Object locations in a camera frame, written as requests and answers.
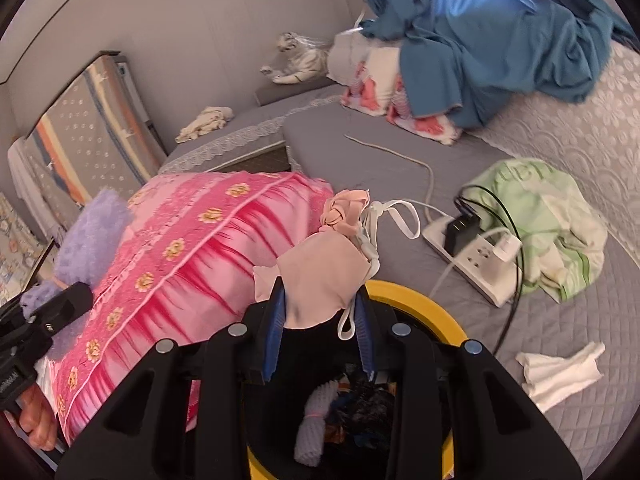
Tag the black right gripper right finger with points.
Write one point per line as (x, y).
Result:
(457, 410)

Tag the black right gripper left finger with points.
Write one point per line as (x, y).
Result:
(179, 413)

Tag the pink face mask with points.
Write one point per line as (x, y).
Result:
(322, 274)

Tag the yellow rim trash bin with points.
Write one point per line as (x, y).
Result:
(374, 407)

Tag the left hand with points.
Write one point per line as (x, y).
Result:
(37, 419)

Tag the cartoon print sheet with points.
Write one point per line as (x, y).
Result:
(19, 251)

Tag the purple foam fruit net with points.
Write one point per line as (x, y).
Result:
(86, 253)

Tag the white tissue on sofa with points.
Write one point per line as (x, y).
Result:
(549, 380)

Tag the white power strip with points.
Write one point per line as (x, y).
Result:
(488, 262)

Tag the white hanging garment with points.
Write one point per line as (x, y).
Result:
(53, 210)

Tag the black charger adapter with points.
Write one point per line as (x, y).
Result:
(460, 232)

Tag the pink floral blanket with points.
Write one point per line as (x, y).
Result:
(183, 270)

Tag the green white cloth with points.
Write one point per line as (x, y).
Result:
(563, 237)

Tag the striped grey upright mattress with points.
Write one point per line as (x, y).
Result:
(93, 136)

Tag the cream crumpled cloth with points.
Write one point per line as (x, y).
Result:
(210, 119)

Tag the baby print pillow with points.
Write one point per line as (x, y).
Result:
(378, 91)

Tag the grey quilted pillow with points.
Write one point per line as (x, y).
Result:
(348, 50)

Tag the blue curtain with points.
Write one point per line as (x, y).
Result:
(465, 58)

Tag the white tiger plush toy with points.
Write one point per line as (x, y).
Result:
(300, 59)

